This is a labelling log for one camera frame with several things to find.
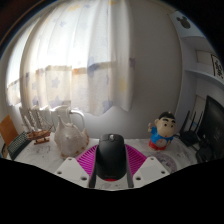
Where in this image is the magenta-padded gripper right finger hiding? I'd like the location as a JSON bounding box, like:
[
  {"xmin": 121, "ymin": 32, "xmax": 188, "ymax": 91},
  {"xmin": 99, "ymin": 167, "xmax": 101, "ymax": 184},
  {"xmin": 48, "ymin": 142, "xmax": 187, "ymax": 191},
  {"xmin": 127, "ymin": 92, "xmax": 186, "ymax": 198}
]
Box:
[{"xmin": 123, "ymin": 144, "xmax": 171, "ymax": 190}]

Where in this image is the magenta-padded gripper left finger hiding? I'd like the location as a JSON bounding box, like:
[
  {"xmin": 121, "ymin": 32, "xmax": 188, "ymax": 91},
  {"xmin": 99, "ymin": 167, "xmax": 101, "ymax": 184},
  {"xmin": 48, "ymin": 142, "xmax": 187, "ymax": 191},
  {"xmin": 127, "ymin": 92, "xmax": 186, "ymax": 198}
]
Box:
[{"xmin": 53, "ymin": 144, "xmax": 101, "ymax": 190}]

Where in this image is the black computer mouse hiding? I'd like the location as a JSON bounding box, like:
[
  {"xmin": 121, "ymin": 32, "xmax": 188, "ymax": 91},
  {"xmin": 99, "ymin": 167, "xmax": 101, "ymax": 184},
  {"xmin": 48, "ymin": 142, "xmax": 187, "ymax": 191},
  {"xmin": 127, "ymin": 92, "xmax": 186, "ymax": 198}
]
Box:
[{"xmin": 94, "ymin": 133, "xmax": 128, "ymax": 183}]

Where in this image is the round purple printed mouse pad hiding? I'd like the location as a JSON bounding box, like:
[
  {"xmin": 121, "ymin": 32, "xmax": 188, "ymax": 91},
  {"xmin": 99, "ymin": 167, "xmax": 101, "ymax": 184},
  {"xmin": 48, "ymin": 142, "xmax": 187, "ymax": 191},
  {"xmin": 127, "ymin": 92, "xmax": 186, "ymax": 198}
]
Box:
[{"xmin": 153, "ymin": 152, "xmax": 178, "ymax": 174}]

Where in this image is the large white conch shell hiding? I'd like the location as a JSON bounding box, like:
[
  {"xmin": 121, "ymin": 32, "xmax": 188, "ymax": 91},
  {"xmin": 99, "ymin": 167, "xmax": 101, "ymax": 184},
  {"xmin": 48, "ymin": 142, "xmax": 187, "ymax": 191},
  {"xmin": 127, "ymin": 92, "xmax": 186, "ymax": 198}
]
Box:
[{"xmin": 53, "ymin": 105, "xmax": 90, "ymax": 160}]

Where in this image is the white printed tablecloth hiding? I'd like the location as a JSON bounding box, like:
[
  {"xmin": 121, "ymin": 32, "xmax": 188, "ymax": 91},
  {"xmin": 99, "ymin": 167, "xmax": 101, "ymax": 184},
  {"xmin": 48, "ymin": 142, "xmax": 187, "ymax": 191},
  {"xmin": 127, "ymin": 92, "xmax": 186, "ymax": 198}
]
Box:
[{"xmin": 14, "ymin": 134, "xmax": 201, "ymax": 191}]

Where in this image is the cartoon boy figurine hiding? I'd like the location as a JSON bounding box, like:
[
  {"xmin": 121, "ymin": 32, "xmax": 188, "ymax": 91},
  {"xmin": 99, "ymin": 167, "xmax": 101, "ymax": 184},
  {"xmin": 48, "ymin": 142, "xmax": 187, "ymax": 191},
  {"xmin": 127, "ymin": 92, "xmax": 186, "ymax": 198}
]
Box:
[{"xmin": 147, "ymin": 111, "xmax": 177, "ymax": 151}]

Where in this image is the wooden model sailing ship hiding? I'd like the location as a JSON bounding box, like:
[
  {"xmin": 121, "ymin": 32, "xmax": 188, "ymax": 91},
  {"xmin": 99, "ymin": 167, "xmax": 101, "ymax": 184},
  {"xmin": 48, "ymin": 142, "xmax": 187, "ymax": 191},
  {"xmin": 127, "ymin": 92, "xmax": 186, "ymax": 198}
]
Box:
[{"xmin": 19, "ymin": 106, "xmax": 56, "ymax": 145}]

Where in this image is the black keyboard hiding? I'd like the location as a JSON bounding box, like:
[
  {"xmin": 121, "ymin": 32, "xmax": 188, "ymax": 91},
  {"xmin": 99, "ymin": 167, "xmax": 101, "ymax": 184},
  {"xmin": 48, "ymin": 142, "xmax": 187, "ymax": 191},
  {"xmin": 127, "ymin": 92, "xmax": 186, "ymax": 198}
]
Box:
[{"xmin": 7, "ymin": 130, "xmax": 33, "ymax": 161}]

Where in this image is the black monitor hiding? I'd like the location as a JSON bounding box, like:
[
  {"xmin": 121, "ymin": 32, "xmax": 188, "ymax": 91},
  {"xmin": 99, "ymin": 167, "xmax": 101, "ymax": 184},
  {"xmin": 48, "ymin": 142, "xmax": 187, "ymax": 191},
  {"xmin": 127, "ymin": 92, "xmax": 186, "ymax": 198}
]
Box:
[{"xmin": 195, "ymin": 95, "xmax": 224, "ymax": 164}]

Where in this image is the orange wooden chair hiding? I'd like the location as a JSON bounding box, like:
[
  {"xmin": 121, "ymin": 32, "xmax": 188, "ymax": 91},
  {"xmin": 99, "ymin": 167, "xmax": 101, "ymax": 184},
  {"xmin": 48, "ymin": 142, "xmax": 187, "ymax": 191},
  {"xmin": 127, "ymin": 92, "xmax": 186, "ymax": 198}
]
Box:
[{"xmin": 0, "ymin": 114, "xmax": 19, "ymax": 148}]

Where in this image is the white star-print curtain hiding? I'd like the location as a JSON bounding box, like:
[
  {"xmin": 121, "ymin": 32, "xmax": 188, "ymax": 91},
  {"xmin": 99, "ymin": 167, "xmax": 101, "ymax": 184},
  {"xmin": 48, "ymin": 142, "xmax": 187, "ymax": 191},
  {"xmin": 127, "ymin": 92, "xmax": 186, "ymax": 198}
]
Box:
[{"xmin": 6, "ymin": 0, "xmax": 136, "ymax": 117}]

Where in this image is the white shelf unit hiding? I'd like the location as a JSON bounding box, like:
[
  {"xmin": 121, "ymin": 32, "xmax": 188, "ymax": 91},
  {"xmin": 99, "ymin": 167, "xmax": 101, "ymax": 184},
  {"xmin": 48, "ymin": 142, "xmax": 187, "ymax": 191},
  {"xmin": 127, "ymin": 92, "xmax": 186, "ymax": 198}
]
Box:
[{"xmin": 168, "ymin": 9, "xmax": 224, "ymax": 141}]

